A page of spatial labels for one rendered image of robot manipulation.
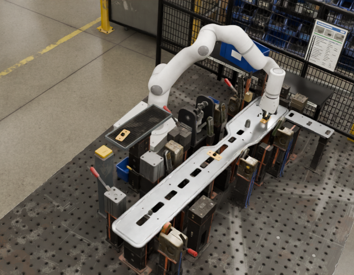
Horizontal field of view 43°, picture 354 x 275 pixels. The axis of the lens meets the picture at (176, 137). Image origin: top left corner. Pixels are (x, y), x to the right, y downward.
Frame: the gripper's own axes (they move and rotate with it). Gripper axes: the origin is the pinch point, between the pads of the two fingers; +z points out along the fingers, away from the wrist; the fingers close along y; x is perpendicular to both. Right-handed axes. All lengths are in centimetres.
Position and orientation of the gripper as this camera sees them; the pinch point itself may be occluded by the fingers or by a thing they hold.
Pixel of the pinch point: (266, 115)
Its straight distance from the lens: 271.4
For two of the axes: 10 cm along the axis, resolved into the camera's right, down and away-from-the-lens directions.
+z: -0.7, 7.5, 6.6
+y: 7.8, 4.5, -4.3
